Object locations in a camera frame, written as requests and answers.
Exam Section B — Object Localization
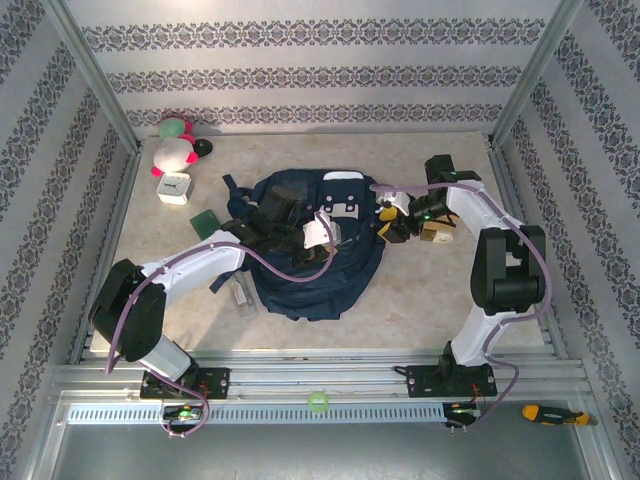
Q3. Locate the beige wooden toy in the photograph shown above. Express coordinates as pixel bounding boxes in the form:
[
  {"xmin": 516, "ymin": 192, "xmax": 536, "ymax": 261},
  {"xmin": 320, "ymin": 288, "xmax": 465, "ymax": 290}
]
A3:
[{"xmin": 418, "ymin": 217, "xmax": 457, "ymax": 247}]

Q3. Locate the navy blue backpack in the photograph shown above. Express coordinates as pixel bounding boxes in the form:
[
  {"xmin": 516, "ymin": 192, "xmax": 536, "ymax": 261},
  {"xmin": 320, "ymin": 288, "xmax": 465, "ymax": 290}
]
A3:
[{"xmin": 209, "ymin": 168, "xmax": 389, "ymax": 321}]

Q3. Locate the green notebook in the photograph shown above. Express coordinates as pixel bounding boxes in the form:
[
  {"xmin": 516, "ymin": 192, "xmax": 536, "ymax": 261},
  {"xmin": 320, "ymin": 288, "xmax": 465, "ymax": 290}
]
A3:
[{"xmin": 188, "ymin": 209, "xmax": 225, "ymax": 241}]

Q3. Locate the clear plastic pencil case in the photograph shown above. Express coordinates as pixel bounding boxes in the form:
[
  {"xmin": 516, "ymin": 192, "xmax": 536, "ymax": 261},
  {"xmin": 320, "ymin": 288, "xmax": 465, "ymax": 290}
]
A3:
[{"xmin": 228, "ymin": 272, "xmax": 261, "ymax": 320}]

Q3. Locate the white cube clock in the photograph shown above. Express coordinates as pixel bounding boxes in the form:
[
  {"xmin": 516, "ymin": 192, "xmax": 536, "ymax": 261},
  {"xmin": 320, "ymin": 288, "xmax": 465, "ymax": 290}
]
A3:
[{"xmin": 155, "ymin": 170, "xmax": 195, "ymax": 206}]

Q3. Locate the white pink green plush toy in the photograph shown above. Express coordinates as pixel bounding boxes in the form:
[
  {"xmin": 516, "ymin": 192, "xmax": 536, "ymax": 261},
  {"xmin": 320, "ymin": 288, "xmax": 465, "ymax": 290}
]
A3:
[{"xmin": 151, "ymin": 114, "xmax": 202, "ymax": 179}]

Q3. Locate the yellow and black screwdriver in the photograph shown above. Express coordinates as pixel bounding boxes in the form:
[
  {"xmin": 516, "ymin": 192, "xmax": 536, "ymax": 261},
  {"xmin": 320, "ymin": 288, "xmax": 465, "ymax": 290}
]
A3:
[{"xmin": 521, "ymin": 404, "xmax": 599, "ymax": 428}]

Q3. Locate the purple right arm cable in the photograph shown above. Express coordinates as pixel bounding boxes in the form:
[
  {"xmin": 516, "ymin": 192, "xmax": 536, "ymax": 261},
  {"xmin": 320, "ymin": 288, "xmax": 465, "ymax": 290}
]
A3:
[{"xmin": 369, "ymin": 180, "xmax": 553, "ymax": 431}]

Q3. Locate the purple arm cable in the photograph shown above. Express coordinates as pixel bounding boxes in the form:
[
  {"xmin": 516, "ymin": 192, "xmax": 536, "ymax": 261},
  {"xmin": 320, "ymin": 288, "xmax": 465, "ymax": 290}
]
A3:
[
  {"xmin": 369, "ymin": 180, "xmax": 553, "ymax": 431},
  {"xmin": 103, "ymin": 219, "xmax": 337, "ymax": 440}
]

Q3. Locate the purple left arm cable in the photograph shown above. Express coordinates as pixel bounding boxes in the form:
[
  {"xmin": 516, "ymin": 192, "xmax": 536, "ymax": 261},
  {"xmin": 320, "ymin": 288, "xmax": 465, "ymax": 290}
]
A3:
[{"xmin": 103, "ymin": 219, "xmax": 337, "ymax": 440}]

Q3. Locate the aluminium side rail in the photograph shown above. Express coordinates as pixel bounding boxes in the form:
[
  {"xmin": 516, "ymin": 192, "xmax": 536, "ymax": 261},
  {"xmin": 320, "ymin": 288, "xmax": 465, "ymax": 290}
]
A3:
[
  {"xmin": 67, "ymin": 147, "xmax": 144, "ymax": 364},
  {"xmin": 487, "ymin": 142, "xmax": 574, "ymax": 364}
]

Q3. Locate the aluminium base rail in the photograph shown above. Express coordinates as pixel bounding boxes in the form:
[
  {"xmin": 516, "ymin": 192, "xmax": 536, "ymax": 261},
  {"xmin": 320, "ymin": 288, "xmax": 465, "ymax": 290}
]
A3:
[{"xmin": 49, "ymin": 348, "xmax": 586, "ymax": 402}]

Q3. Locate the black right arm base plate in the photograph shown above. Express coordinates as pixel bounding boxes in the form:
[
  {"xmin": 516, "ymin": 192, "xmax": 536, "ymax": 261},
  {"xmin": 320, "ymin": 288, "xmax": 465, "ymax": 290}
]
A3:
[{"xmin": 394, "ymin": 364, "xmax": 499, "ymax": 400}]

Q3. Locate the slotted grey cable duct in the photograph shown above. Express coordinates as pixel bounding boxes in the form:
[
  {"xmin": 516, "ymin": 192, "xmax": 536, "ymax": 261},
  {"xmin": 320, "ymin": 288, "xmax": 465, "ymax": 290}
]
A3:
[{"xmin": 66, "ymin": 403, "xmax": 446, "ymax": 426}]

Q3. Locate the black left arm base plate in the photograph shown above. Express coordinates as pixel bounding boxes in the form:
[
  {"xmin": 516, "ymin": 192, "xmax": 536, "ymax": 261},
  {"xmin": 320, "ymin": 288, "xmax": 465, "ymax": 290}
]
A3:
[{"xmin": 139, "ymin": 367, "xmax": 231, "ymax": 401}]

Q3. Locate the aluminium frame post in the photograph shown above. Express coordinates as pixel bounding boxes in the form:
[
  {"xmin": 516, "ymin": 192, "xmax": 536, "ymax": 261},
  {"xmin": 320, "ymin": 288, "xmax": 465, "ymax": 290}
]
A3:
[
  {"xmin": 489, "ymin": 0, "xmax": 586, "ymax": 149},
  {"xmin": 42, "ymin": 0, "xmax": 142, "ymax": 154}
]

